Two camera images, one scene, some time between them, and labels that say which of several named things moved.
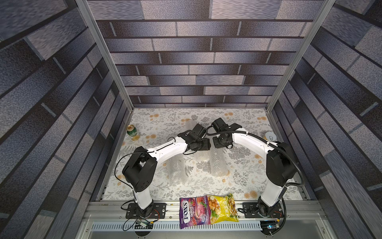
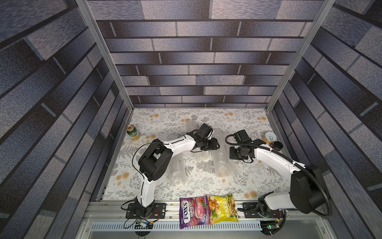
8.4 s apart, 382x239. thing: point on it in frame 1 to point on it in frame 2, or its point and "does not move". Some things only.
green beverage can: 132,130 does not move
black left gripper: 207,146 does not move
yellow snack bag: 222,208 does not move
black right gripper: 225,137 to 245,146
